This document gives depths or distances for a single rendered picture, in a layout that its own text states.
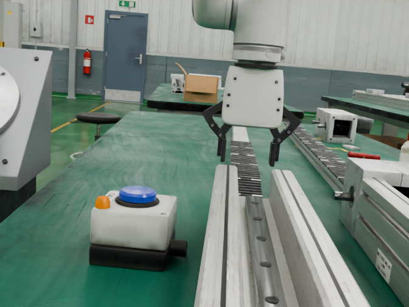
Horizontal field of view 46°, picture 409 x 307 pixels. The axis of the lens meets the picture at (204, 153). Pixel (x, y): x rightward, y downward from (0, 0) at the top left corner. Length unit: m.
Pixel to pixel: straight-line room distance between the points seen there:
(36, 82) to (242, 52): 0.36
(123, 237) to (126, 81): 11.23
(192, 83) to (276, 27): 2.06
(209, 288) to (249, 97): 0.54
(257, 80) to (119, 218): 0.39
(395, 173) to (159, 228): 0.33
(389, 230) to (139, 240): 0.26
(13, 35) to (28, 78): 11.14
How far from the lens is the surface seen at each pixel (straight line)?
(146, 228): 0.49
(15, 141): 0.82
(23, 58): 0.93
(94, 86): 11.85
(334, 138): 1.60
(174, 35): 11.67
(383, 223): 0.57
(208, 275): 0.30
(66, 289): 0.47
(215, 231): 0.37
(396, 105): 4.21
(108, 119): 3.73
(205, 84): 2.82
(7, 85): 0.88
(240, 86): 0.79
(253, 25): 0.77
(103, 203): 0.49
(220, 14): 0.78
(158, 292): 0.46
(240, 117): 0.79
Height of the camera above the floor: 0.99
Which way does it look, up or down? 10 degrees down
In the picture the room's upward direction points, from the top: 5 degrees clockwise
